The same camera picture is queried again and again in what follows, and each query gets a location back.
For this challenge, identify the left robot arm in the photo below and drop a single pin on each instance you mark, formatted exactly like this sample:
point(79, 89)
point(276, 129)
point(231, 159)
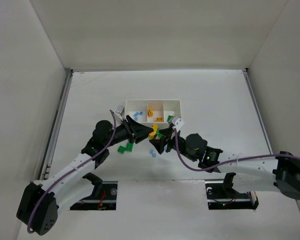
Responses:
point(40, 203)

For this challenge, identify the yellow rounded lego brick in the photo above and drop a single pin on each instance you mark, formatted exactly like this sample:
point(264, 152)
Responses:
point(154, 132)

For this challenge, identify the white three-compartment tray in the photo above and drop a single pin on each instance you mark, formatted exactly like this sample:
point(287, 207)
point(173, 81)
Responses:
point(162, 108)

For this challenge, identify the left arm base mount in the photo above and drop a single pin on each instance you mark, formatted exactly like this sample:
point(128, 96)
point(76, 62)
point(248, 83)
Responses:
point(102, 198)

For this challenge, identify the right aluminium rail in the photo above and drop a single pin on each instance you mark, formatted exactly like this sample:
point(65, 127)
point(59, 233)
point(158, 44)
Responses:
point(255, 143)

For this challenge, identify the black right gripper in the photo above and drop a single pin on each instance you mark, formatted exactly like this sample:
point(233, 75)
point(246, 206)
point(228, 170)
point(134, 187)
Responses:
point(167, 142)

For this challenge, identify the small green lego brick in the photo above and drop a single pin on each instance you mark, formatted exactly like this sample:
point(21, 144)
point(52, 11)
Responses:
point(169, 118)

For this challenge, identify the small yellow lego brick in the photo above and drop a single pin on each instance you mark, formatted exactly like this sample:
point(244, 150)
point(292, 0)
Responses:
point(159, 119)

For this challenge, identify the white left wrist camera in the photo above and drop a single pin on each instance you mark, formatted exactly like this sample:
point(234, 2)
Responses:
point(119, 113)

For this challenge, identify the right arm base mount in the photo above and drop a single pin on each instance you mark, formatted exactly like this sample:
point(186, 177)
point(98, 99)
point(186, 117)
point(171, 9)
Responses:
point(221, 195)

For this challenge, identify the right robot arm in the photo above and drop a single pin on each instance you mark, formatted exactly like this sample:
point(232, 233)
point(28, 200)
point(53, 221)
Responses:
point(287, 173)

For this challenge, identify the aluminium rail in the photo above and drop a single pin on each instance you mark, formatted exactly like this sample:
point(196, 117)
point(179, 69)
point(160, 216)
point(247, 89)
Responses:
point(46, 160)
point(255, 143)

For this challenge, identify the yellow face lego brick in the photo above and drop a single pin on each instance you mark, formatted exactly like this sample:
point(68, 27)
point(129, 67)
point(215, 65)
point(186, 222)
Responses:
point(150, 112)

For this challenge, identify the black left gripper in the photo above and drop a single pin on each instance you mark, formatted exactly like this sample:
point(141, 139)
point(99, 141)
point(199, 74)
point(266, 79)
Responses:
point(129, 128)

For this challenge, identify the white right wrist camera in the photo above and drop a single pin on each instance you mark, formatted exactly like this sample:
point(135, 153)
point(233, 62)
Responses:
point(176, 122)

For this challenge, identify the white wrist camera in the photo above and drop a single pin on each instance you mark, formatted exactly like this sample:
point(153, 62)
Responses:
point(176, 122)
point(119, 113)

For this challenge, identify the left aluminium rail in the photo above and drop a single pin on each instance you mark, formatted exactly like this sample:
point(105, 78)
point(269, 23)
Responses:
point(46, 160)

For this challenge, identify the green curved lego brick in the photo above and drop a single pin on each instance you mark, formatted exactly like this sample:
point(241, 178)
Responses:
point(129, 147)
point(121, 149)

